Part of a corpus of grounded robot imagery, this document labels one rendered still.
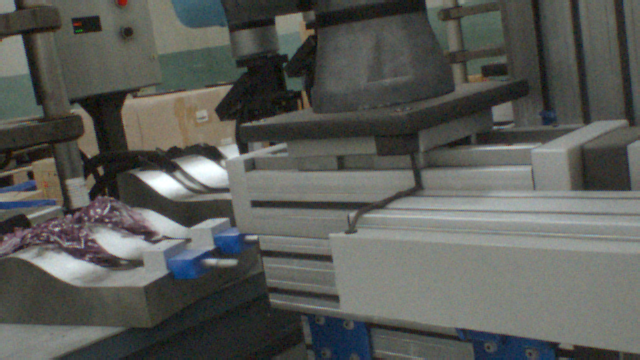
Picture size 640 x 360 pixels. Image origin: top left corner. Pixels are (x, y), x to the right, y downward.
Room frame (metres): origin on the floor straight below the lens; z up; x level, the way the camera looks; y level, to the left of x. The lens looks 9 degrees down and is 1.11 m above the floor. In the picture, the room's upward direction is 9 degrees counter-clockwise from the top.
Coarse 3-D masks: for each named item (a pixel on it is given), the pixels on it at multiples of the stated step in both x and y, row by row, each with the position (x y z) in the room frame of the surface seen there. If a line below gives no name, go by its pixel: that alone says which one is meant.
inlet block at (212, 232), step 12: (192, 228) 1.10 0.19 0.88; (204, 228) 1.09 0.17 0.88; (216, 228) 1.10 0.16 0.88; (228, 228) 1.12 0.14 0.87; (192, 240) 1.10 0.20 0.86; (204, 240) 1.09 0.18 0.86; (216, 240) 1.09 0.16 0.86; (228, 240) 1.08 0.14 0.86; (240, 240) 1.08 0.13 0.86; (252, 240) 1.08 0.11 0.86; (228, 252) 1.08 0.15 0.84; (240, 252) 1.07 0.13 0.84
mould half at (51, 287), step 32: (32, 224) 1.28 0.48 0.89; (96, 224) 1.18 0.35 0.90; (160, 224) 1.22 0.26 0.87; (32, 256) 1.04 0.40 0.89; (64, 256) 1.06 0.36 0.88; (128, 256) 1.10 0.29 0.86; (224, 256) 1.09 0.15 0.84; (256, 256) 1.16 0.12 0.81; (0, 288) 1.06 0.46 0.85; (32, 288) 1.03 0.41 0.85; (64, 288) 1.00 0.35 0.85; (96, 288) 0.97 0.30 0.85; (128, 288) 0.95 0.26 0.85; (160, 288) 0.96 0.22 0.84; (192, 288) 1.02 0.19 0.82; (0, 320) 1.06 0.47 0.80; (32, 320) 1.03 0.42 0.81; (64, 320) 1.01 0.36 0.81; (96, 320) 0.98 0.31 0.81; (128, 320) 0.95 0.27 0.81; (160, 320) 0.95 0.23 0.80
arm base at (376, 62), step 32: (416, 0) 0.80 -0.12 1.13; (320, 32) 0.82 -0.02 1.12; (352, 32) 0.78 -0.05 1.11; (384, 32) 0.78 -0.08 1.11; (416, 32) 0.79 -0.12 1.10; (320, 64) 0.81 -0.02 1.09; (352, 64) 0.78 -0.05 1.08; (384, 64) 0.78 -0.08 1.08; (416, 64) 0.77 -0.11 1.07; (448, 64) 0.81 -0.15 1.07; (320, 96) 0.80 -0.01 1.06; (352, 96) 0.77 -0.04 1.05; (384, 96) 0.76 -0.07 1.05; (416, 96) 0.77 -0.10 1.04
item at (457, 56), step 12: (444, 0) 5.33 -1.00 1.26; (456, 0) 5.32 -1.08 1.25; (444, 12) 5.31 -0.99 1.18; (456, 12) 5.25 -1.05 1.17; (468, 12) 5.20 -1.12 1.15; (480, 12) 5.15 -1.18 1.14; (456, 24) 5.31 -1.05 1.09; (456, 36) 5.31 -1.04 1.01; (456, 48) 5.31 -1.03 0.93; (480, 48) 5.36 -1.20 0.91; (492, 48) 5.13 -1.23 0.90; (504, 48) 5.06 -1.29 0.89; (456, 60) 5.28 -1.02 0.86; (468, 60) 5.32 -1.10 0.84; (456, 72) 5.32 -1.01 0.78
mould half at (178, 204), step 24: (144, 168) 1.47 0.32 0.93; (192, 168) 1.49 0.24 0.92; (216, 168) 1.50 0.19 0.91; (120, 192) 1.48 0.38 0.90; (144, 192) 1.42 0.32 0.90; (168, 192) 1.39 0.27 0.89; (192, 192) 1.40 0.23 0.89; (168, 216) 1.38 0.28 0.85; (192, 216) 1.32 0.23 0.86; (216, 216) 1.28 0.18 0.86
